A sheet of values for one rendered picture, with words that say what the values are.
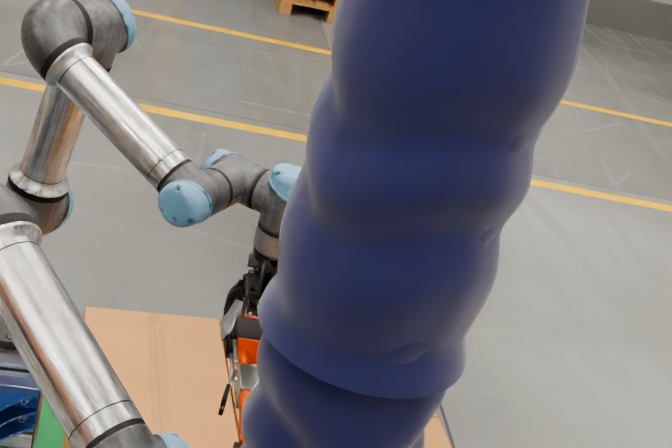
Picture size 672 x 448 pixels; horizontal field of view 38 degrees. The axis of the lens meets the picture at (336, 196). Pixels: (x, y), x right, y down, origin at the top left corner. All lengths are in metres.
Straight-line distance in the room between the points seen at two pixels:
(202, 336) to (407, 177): 2.07
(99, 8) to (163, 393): 1.23
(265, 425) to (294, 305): 0.17
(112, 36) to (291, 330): 0.91
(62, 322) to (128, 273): 3.12
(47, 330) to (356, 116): 0.41
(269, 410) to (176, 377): 1.64
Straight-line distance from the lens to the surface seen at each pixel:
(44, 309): 1.09
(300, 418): 1.06
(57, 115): 1.88
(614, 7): 11.98
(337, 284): 0.95
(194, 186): 1.55
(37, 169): 1.94
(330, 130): 0.94
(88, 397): 1.04
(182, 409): 2.63
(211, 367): 2.80
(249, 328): 1.81
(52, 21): 1.70
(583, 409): 4.24
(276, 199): 1.62
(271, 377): 1.07
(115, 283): 4.11
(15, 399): 2.02
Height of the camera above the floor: 2.17
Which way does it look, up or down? 24 degrees down
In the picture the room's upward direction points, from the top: 15 degrees clockwise
